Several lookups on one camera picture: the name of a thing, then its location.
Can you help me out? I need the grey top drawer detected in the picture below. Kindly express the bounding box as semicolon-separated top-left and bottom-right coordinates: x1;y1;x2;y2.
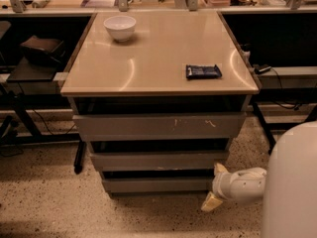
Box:
73;112;246;141

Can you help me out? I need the grey bottom drawer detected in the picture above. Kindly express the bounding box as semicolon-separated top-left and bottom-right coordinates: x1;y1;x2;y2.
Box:
102;178;212;193

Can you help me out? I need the black table leg right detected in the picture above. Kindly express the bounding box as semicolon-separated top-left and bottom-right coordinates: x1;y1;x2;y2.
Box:
252;102;275;154

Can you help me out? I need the grey middle drawer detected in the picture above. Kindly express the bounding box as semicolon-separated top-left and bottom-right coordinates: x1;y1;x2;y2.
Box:
90;151;229;172

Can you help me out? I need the grey drawer cabinet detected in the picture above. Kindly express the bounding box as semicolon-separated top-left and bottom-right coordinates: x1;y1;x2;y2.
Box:
60;10;261;197

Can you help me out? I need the grey drawer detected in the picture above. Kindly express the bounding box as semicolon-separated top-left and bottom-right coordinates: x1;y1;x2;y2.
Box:
90;151;229;172
102;178;212;193
73;112;246;141

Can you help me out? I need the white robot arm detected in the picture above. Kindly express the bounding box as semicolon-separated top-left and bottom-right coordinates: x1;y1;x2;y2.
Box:
201;121;317;238

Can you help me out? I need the black table leg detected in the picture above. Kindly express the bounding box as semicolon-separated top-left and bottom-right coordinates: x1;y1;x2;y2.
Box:
252;102;275;154
73;141;85;175

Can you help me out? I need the dark blue snack packet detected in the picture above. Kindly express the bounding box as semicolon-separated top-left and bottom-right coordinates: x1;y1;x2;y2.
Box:
185;64;222;79

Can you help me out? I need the black table leg left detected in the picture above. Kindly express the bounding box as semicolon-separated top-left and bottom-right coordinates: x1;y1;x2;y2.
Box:
73;141;85;175

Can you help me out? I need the black power adapter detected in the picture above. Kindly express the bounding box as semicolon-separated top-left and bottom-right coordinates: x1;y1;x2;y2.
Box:
254;64;270;74

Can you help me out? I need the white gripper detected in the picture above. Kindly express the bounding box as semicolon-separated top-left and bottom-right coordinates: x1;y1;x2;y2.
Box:
201;163;266;212

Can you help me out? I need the white ceramic bowl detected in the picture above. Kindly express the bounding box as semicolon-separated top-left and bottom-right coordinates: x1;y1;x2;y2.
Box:
103;16;137;42

